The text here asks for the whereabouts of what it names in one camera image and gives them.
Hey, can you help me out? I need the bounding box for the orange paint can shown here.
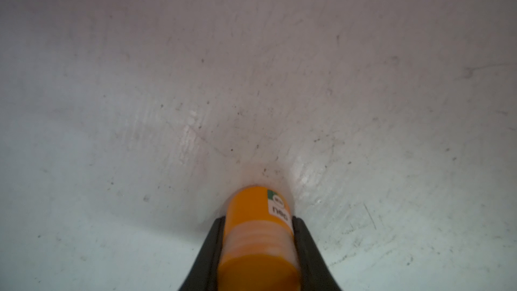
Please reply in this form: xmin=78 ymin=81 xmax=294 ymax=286
xmin=218 ymin=186 xmax=300 ymax=290

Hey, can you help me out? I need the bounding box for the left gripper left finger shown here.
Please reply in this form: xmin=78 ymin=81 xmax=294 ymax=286
xmin=179 ymin=216 xmax=226 ymax=291

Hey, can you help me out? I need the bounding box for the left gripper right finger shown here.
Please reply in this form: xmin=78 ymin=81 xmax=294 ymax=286
xmin=292 ymin=216 xmax=341 ymax=291

